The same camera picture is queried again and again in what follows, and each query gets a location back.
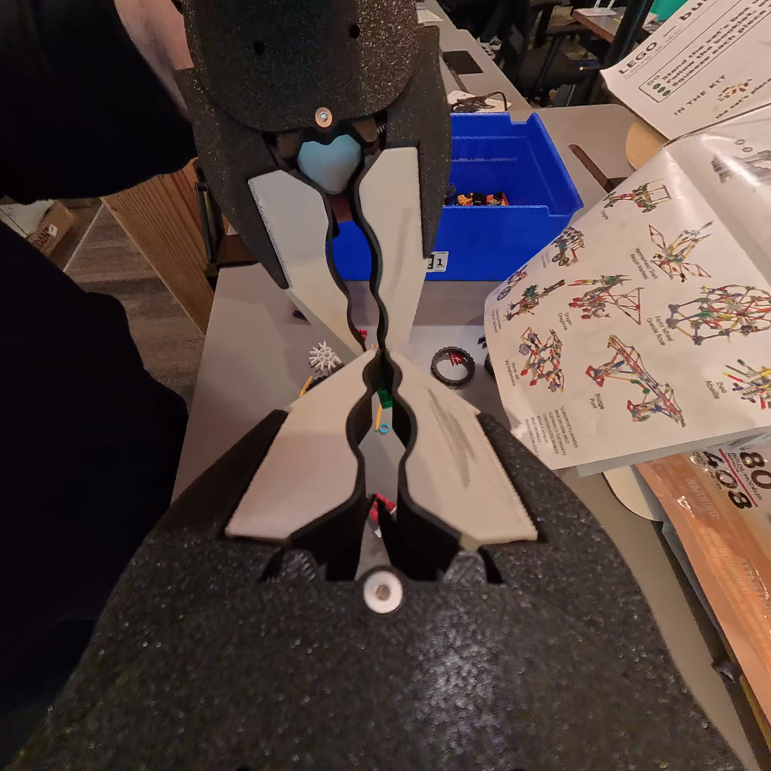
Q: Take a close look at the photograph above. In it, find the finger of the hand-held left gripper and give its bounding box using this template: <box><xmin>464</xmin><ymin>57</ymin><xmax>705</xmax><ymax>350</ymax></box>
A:
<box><xmin>247</xmin><ymin>167</ymin><xmax>366</xmax><ymax>359</ymax></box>
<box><xmin>359</xmin><ymin>143</ymin><xmax>425</xmax><ymax>353</ymax></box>

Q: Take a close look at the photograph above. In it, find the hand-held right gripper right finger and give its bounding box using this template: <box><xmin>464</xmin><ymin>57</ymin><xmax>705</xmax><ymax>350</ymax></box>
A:
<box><xmin>383</xmin><ymin>350</ymin><xmax>542</xmax><ymax>557</ymax></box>

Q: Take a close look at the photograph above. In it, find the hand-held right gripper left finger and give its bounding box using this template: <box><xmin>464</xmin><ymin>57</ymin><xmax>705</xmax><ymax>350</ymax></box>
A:
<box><xmin>226</xmin><ymin>349</ymin><xmax>384</xmax><ymax>555</ymax></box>

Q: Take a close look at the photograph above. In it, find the colourful toy construction model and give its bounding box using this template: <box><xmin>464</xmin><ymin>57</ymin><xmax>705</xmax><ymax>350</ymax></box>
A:
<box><xmin>365</xmin><ymin>386</ymin><xmax>401</xmax><ymax>537</ymax></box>

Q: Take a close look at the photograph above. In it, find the person's left forearm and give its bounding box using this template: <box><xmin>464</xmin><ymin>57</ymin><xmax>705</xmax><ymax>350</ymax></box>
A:
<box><xmin>0</xmin><ymin>0</ymin><xmax>200</xmax><ymax>206</ymax></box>

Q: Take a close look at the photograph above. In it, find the black toy tire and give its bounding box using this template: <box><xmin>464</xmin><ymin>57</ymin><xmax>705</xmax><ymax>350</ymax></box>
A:
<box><xmin>430</xmin><ymin>346</ymin><xmax>474</xmax><ymax>388</ymax></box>

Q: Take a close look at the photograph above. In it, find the brown wooden box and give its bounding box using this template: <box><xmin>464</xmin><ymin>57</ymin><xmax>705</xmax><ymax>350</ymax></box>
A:
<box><xmin>103</xmin><ymin>159</ymin><xmax>220</xmax><ymax>336</ymax></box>

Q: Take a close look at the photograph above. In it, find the blue plastic bin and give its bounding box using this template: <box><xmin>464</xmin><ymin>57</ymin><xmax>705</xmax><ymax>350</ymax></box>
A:
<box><xmin>332</xmin><ymin>111</ymin><xmax>587</xmax><ymax>281</ymax></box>

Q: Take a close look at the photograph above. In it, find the large model picture poster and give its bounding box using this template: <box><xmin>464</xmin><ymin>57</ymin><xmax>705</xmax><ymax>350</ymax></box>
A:
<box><xmin>482</xmin><ymin>118</ymin><xmax>771</xmax><ymax>473</ymax></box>

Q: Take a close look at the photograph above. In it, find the small cardboard box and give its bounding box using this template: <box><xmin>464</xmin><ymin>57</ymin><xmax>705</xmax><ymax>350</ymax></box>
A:
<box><xmin>0</xmin><ymin>199</ymin><xmax>80</xmax><ymax>256</ymax></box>

